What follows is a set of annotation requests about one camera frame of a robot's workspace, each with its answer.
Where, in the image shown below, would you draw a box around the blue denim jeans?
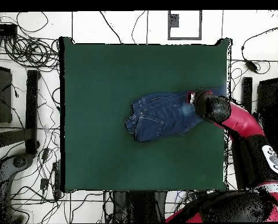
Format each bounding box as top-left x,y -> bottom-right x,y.
124,86 -> 228,143

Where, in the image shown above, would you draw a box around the black flat box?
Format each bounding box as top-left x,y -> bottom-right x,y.
0,23 -> 18,37

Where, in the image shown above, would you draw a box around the black stand leg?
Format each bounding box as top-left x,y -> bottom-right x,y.
0,69 -> 41,155
242,76 -> 254,113

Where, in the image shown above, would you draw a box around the black power adapter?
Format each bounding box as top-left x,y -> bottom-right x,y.
244,59 -> 259,74

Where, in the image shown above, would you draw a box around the black square case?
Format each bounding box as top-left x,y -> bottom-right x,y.
0,64 -> 13,124
256,78 -> 278,141

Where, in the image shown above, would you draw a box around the dark green table cloth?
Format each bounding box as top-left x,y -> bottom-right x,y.
59,36 -> 233,193

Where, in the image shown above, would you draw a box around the slim black power strip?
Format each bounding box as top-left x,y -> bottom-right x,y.
52,160 -> 63,199

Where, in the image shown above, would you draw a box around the grey chair base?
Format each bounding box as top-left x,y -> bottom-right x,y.
0,152 -> 36,223

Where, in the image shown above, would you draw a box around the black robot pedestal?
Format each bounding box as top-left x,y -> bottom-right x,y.
112,191 -> 167,223

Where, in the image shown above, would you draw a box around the coiled black cable bundle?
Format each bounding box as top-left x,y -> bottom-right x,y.
3,34 -> 60,71

